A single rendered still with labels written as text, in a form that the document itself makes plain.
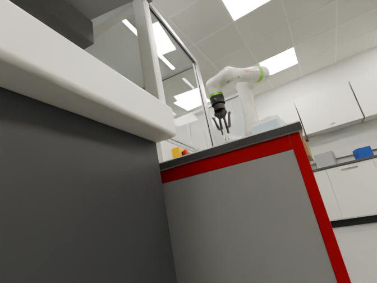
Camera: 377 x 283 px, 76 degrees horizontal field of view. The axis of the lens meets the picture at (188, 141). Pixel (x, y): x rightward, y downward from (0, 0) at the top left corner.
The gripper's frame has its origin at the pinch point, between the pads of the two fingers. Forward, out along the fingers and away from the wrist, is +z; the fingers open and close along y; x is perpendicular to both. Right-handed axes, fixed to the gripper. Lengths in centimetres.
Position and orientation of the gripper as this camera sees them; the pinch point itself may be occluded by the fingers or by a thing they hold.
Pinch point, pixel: (225, 134)
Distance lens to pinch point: 151.6
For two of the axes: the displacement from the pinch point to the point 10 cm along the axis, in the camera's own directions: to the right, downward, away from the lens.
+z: 1.9, 9.4, -3.0
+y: 8.9, -2.9, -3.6
